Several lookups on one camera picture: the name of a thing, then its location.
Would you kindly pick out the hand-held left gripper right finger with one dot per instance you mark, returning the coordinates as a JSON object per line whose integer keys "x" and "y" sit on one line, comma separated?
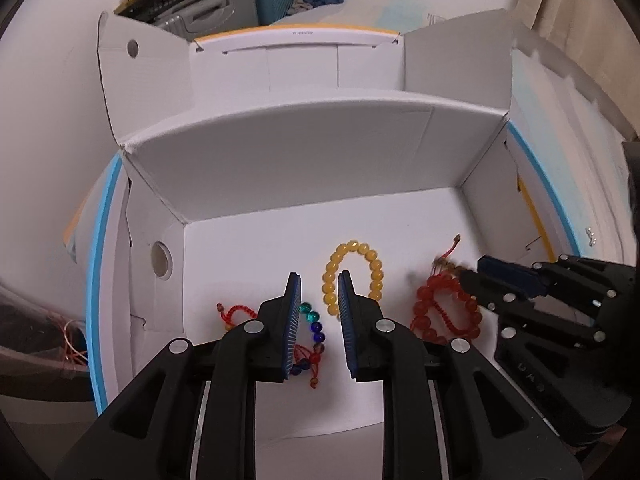
{"x": 346, "y": 330}

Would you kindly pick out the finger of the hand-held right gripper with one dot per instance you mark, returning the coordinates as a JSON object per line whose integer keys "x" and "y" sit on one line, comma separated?
{"x": 515, "y": 275}
{"x": 530, "y": 317}

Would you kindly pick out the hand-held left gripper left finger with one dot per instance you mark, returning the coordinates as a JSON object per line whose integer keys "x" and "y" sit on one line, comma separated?
{"x": 294, "y": 330}

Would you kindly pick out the white cardboard box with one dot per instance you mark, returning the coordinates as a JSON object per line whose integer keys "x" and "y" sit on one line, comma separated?
{"x": 300, "y": 160}

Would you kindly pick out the small silver metal piece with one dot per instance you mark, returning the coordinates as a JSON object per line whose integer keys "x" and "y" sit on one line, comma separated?
{"x": 591, "y": 236}

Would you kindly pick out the clear plastic bag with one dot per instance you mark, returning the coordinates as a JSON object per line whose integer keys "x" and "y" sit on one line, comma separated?
{"x": 45, "y": 340}

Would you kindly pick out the beige curtain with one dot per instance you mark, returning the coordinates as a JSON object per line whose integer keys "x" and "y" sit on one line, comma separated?
{"x": 585, "y": 25}

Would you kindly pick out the grey suitcase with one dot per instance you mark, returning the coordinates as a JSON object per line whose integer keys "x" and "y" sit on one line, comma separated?
{"x": 215, "y": 10}

